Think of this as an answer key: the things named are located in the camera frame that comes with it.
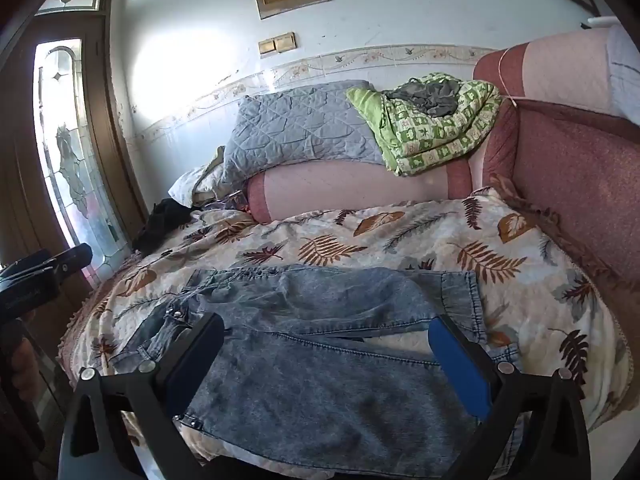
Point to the purple patterned cloth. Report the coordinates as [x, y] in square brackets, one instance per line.
[227, 202]

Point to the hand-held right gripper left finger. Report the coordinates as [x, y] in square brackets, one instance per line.
[192, 365]

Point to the white quilted cloth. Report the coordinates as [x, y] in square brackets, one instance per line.
[625, 75]

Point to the blue denim pants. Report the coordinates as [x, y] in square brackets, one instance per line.
[310, 370]

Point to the person's left hand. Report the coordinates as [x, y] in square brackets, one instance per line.
[25, 370]

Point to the gold light switch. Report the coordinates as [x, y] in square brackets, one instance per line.
[285, 41]
[267, 47]

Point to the grey crumpled garment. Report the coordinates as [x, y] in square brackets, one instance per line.
[430, 97]

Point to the grey quilted pillow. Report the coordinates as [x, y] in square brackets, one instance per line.
[300, 125]

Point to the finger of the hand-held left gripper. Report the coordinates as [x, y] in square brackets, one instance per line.
[65, 258]

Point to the white pillow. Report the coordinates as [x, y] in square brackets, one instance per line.
[190, 185]

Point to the wooden door with stained glass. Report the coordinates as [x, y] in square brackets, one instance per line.
[100, 110]

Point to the green patterned blanket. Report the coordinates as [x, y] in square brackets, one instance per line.
[440, 135]

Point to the pink cylindrical bolster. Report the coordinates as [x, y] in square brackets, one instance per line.
[350, 185]

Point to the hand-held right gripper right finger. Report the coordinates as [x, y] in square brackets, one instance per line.
[460, 370]

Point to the cream leaf-print blanket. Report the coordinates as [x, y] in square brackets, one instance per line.
[400, 240]

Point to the black cloth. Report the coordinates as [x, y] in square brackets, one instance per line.
[160, 225]

